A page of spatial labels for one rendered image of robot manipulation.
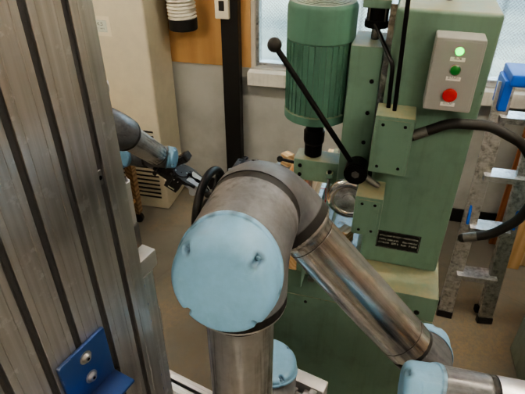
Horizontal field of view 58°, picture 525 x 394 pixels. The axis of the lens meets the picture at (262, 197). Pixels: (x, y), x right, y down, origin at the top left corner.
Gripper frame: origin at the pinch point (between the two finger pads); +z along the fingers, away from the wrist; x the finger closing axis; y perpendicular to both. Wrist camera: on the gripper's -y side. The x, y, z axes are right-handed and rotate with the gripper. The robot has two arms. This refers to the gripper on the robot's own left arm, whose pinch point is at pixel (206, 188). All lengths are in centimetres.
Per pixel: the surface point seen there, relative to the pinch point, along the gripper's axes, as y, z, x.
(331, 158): -45, 27, 12
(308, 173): -38.6, 23.9, 15.2
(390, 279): -33, 59, 29
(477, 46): -94, 33, 29
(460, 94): -85, 37, 29
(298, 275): -28, 34, 44
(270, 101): 17, 0, -118
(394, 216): -47, 49, 23
